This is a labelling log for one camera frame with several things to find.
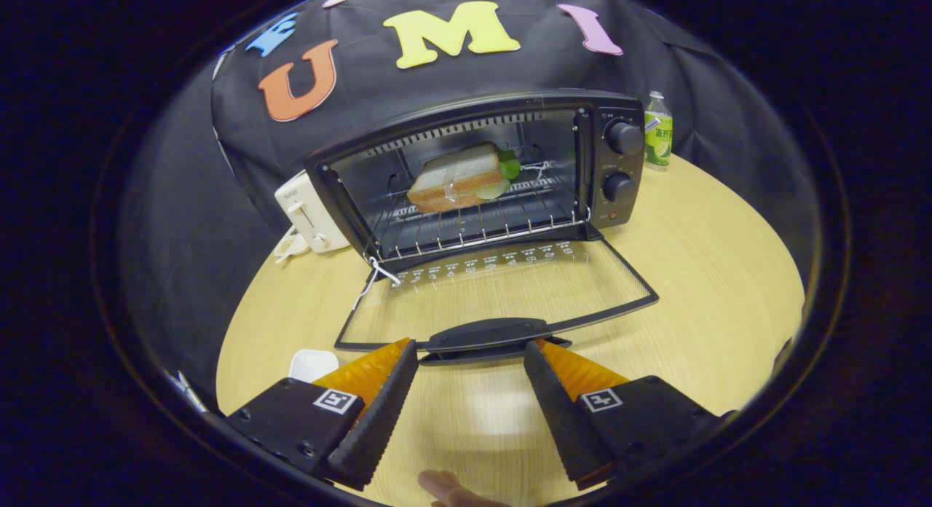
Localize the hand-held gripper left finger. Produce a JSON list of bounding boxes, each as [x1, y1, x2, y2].
[[226, 338, 419, 491]]

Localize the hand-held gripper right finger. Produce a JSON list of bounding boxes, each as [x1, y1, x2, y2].
[[523, 338, 736, 491]]

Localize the sandwich with lettuce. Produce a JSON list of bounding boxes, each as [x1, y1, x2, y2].
[[406, 143, 522, 215]]

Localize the black toaster oven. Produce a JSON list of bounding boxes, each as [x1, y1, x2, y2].
[[304, 90, 660, 367]]

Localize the white pop-up toaster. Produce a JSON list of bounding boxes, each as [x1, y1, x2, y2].
[[275, 170, 352, 254]]

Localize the white dish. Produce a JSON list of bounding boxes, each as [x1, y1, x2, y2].
[[289, 349, 341, 384]]

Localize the white and blue object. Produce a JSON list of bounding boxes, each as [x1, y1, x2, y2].
[[166, 369, 209, 413]]

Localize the clear bottle with green label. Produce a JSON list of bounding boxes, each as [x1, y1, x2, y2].
[[644, 90, 674, 171]]

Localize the wire oven rack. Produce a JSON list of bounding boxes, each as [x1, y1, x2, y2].
[[371, 172, 591, 262]]

